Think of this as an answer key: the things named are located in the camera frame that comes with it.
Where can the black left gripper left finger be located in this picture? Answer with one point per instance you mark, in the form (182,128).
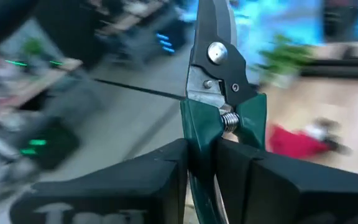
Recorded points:
(120,186)

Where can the black device with green lights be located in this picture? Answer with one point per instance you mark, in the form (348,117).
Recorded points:
(54,152)

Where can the black aluminium table frame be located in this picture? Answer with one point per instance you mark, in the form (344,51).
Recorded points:
(337,71)

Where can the red gardening gloves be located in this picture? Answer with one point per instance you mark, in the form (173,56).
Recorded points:
(291,143)

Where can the green plant in white pot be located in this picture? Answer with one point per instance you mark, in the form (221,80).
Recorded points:
(284,59)

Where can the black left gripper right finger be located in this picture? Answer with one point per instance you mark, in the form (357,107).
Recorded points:
(291,193)

